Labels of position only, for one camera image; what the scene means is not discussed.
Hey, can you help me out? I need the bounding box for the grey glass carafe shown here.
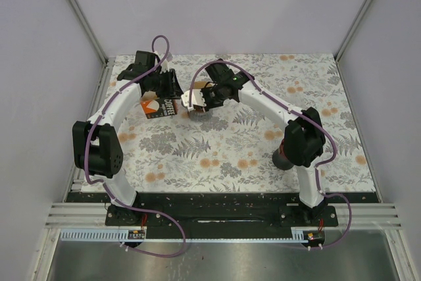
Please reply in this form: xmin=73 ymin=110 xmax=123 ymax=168
xmin=181 ymin=111 xmax=212 ymax=122

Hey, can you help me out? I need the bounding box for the brown paper coffee filter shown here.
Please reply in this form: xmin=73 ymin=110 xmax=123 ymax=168
xmin=193 ymin=81 xmax=209 ymax=89

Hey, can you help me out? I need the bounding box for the orange coffee filter box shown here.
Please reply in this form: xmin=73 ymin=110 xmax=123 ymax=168
xmin=140 ymin=98 xmax=178 ymax=119

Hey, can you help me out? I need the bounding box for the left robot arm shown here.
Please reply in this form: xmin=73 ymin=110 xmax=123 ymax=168
xmin=72 ymin=51 xmax=183 ymax=225

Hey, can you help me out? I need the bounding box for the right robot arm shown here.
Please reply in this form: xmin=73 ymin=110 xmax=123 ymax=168
xmin=182 ymin=59 xmax=326 ymax=226

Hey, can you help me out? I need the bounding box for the floral patterned table mat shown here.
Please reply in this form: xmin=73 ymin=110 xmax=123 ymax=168
xmin=118 ymin=53 xmax=375 ymax=192

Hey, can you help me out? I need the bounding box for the dark grey red-rimmed cup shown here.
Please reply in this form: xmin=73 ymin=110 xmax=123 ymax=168
xmin=272 ymin=142 xmax=294 ymax=170

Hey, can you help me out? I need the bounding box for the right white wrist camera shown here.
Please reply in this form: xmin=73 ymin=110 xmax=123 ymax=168
xmin=181 ymin=89 xmax=206 ymax=112

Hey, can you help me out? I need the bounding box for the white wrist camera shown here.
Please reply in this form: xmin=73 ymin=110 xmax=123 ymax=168
xmin=154 ymin=51 xmax=172 ymax=74
xmin=181 ymin=89 xmax=206 ymax=112

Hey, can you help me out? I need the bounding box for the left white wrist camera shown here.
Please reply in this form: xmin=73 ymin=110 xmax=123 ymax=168
xmin=154 ymin=51 xmax=172 ymax=74

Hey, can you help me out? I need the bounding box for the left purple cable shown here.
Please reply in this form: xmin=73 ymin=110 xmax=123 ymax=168
xmin=84 ymin=34 xmax=188 ymax=257

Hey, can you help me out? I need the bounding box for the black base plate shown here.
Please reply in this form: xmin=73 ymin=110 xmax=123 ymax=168
xmin=105 ymin=191 xmax=338 ymax=228

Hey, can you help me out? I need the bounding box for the aluminium frame rail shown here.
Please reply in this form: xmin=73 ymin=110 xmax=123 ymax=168
xmin=49 ymin=0 xmax=109 ymax=64

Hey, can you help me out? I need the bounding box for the white slotted cable duct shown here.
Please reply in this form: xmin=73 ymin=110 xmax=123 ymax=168
xmin=59 ymin=228 xmax=146 ymax=242

